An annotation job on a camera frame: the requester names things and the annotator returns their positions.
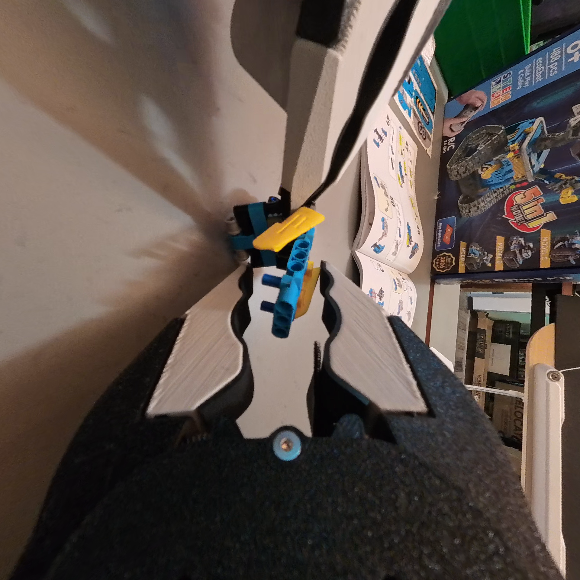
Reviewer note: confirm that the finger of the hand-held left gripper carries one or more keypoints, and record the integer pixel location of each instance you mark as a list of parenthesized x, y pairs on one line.
[(412, 54), (326, 109)]

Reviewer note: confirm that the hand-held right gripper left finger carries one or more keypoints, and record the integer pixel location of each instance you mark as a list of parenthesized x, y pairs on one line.
[(204, 362)]

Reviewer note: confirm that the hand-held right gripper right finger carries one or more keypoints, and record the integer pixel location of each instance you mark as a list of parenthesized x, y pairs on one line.
[(376, 358)]

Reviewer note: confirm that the blue yellow brick assembly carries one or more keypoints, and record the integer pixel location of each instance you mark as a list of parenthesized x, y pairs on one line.
[(292, 272)]

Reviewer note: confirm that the blue beam with black pins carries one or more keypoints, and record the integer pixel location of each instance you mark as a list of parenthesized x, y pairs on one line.
[(254, 222)]

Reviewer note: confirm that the grey desk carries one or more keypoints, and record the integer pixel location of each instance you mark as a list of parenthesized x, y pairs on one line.
[(91, 181)]

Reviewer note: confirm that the blue sticker sheet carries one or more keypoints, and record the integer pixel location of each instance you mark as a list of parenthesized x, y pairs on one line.
[(417, 100)]

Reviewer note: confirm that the green box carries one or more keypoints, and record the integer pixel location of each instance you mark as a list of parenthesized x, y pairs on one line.
[(480, 41)]

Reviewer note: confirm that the open instruction booklet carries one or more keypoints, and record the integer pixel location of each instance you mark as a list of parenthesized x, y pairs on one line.
[(390, 208)]

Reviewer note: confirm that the dark blue toy box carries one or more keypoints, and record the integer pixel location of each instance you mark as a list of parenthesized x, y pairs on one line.
[(507, 172)]

